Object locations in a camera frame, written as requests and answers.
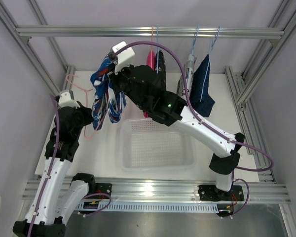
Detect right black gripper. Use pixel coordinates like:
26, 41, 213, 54
106, 61, 146, 112

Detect black white patterned trousers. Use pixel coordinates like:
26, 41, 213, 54
154, 50, 166, 90

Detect blue hanger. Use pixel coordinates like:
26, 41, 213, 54
191, 25, 200, 62
155, 26, 160, 74
199, 26, 221, 102

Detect pink hanger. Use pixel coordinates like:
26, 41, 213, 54
65, 74, 96, 140
150, 26, 154, 52

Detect blue white patterned trousers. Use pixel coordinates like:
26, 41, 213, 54
90, 56, 127, 130

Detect white plastic basket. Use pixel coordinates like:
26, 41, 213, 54
120, 118, 196, 171

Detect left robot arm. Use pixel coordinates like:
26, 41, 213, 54
13, 103, 97, 237

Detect pink trousers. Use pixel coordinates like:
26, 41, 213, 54
143, 49, 156, 119

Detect white black print trousers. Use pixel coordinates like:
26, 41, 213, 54
177, 54, 196, 100

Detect navy blue trousers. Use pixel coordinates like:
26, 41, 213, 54
189, 54, 215, 118

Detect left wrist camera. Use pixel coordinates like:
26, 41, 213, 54
55, 90, 80, 109

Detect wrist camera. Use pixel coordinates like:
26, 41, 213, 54
55, 90, 80, 109
109, 41, 135, 75

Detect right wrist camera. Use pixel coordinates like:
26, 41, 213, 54
109, 41, 135, 75

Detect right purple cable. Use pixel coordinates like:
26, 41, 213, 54
113, 41, 276, 210

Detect left aluminium frame struts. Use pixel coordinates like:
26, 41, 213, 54
0, 0, 75, 96

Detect aluminium frame struts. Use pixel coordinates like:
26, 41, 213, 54
0, 0, 75, 96
224, 0, 296, 186

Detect right aluminium frame struts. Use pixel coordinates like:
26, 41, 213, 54
224, 0, 296, 186

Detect white slotted cable duct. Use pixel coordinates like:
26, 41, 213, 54
76, 202, 220, 213

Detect aluminium hanging rail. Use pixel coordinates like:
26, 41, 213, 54
16, 25, 285, 40

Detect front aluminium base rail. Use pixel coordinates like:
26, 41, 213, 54
22, 180, 292, 204

